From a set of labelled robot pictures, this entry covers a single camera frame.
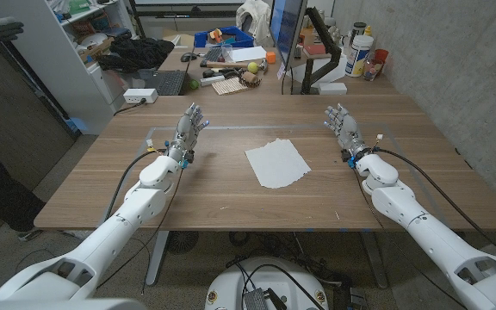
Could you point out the brown cork roll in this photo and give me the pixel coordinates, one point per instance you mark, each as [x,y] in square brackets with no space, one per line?
[251,78]

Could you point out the white box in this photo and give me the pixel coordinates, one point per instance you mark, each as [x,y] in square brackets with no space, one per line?
[332,88]

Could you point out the wooden slat mat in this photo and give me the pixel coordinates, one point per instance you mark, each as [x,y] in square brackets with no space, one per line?
[229,86]

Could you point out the white cloth on chair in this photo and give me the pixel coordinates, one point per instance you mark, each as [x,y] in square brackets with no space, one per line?
[252,17]

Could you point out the white power strip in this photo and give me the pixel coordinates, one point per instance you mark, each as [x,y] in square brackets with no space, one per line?
[140,95]

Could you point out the white wipes canister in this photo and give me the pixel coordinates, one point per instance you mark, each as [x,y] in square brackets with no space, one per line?
[357,56]

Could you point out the dark lid bottle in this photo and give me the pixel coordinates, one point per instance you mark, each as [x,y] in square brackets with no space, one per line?
[358,29]

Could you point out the black computer mouse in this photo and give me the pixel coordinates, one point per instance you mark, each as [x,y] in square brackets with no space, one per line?
[188,57]

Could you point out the black laptop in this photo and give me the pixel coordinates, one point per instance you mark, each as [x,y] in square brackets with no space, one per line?
[170,82]

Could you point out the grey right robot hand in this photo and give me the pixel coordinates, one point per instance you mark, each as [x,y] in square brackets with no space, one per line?
[348,131]

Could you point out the white shelf unit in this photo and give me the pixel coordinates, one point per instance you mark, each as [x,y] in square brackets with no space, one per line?
[50,56]

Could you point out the white paper towel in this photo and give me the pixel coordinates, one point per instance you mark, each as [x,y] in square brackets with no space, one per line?
[276,165]

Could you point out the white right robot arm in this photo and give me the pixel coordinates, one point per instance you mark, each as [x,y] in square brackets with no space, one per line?
[429,237]

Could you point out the red book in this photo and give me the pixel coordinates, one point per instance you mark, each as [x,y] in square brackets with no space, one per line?
[314,49]

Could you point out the orange cube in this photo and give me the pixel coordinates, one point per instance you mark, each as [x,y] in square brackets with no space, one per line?
[270,57]

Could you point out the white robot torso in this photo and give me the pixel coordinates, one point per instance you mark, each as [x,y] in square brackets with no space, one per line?
[231,288]

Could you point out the black cloth bundle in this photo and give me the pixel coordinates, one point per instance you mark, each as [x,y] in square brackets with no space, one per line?
[138,53]

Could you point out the small green ball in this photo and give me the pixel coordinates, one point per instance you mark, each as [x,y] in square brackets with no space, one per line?
[194,84]

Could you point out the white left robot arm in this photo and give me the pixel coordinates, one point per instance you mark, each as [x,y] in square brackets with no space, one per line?
[114,228]

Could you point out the computer monitor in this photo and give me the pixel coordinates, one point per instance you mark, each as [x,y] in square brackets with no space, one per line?
[287,26]

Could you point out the whiteboard with black frame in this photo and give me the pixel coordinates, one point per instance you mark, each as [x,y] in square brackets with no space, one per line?
[187,1]

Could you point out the clear plastic cup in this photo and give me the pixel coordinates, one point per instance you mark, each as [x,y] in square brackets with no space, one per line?
[227,52]

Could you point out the yellow tennis ball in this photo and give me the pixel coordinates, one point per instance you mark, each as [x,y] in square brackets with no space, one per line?
[252,67]

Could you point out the grey table leg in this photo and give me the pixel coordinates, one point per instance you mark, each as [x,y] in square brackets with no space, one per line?
[375,262]
[157,258]

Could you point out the blue plastic bin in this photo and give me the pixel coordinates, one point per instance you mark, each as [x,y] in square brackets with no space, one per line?
[241,39]

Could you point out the red cup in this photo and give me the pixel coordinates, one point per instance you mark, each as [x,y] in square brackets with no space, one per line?
[382,55]

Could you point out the white paper sheet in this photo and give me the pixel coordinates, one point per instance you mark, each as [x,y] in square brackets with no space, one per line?
[250,53]

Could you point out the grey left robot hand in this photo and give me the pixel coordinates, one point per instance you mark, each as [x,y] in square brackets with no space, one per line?
[185,133]

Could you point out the black keyboard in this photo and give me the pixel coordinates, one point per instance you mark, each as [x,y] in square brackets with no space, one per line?
[213,55]

